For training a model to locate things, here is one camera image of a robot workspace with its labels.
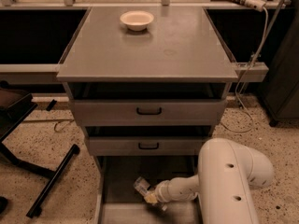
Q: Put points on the grey workbench rail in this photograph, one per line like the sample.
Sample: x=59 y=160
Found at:
x=24 y=74

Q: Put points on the grey top drawer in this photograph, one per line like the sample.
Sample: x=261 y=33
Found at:
x=145 y=104

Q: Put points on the blue labelled plastic bottle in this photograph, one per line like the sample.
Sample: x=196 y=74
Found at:
x=143 y=187

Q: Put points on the dark cabinet on right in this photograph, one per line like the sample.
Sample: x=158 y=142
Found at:
x=280 y=90

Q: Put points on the grey drawer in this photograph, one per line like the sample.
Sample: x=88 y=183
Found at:
x=146 y=140
x=119 y=203
x=145 y=104

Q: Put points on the white bowl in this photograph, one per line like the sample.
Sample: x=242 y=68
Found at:
x=137 y=20

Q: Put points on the grey middle drawer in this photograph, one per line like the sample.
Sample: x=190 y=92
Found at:
x=146 y=140

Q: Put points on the grey bottom drawer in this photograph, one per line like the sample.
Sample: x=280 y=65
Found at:
x=119 y=203

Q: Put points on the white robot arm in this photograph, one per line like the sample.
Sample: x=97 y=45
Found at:
x=226 y=172

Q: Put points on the grey drawer cabinet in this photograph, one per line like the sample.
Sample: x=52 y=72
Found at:
x=180 y=46

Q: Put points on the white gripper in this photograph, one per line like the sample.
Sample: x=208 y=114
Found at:
x=162 y=194

